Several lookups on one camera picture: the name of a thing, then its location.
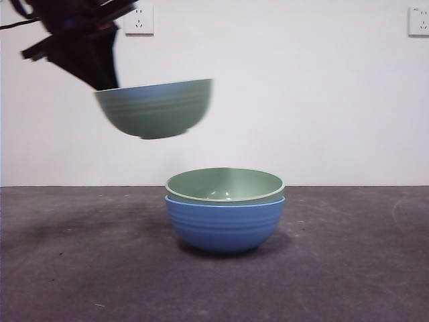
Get blue ribbed bowl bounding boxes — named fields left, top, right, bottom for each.
left=164, top=195, right=287, bottom=254

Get white wall socket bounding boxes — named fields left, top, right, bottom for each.
left=408, top=6, right=429, bottom=38
left=124, top=3, right=155, bottom=37

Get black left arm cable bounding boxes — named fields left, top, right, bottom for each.
left=0, top=18, right=44, bottom=32

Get green ribbed bowl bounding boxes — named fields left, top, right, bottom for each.
left=165, top=166, right=286, bottom=204
left=93, top=78, right=214, bottom=141

